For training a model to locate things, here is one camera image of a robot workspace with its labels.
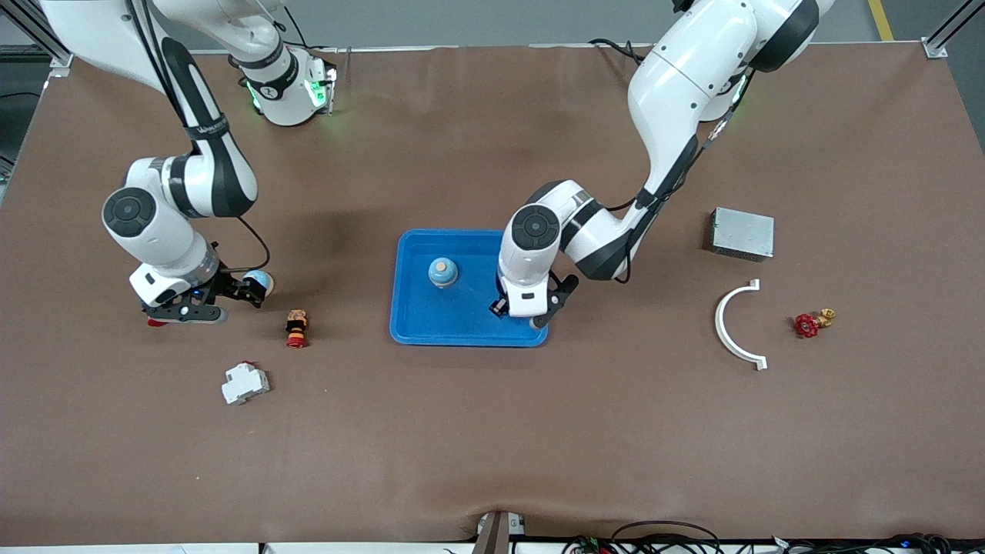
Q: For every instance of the blue call bell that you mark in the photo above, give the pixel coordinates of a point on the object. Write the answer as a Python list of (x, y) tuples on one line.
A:
[(442, 273), (262, 281)]

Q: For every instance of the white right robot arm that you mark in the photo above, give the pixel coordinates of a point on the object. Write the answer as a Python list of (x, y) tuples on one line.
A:
[(146, 231)]

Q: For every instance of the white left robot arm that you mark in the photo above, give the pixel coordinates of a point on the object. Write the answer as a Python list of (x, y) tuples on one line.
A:
[(677, 85)]

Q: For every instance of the blue plastic tray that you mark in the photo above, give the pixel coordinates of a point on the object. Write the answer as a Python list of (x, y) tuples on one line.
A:
[(454, 315)]

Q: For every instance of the red mushroom push button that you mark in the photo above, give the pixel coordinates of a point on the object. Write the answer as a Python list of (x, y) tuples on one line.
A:
[(158, 323)]

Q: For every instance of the orange emergency stop button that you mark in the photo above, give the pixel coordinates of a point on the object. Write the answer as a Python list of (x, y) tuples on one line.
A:
[(296, 323)]

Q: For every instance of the white circuit breaker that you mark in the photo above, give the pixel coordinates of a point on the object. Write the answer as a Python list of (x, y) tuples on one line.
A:
[(245, 383)]

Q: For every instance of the brown table cover mat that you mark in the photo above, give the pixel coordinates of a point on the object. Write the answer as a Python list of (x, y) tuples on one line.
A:
[(492, 431)]

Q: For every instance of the silver metal box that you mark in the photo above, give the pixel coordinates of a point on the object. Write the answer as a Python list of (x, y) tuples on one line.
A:
[(742, 233)]

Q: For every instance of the metal table clamp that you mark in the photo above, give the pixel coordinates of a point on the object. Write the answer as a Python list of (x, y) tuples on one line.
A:
[(496, 535)]

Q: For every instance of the white curved bracket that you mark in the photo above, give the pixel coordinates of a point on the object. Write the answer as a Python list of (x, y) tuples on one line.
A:
[(718, 323)]

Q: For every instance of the aluminium frame profile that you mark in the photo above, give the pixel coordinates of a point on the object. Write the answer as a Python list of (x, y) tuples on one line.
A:
[(35, 27), (950, 23)]

